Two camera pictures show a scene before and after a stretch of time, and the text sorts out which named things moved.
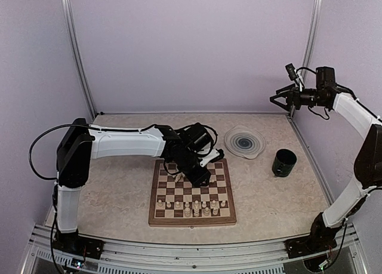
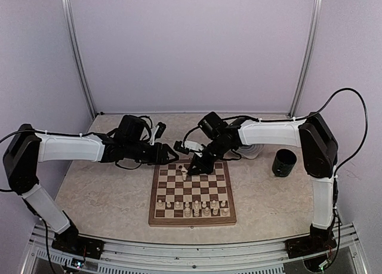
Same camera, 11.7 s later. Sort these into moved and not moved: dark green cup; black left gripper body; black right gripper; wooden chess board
Moved: black left gripper body; black right gripper
Not moved: wooden chess board; dark green cup
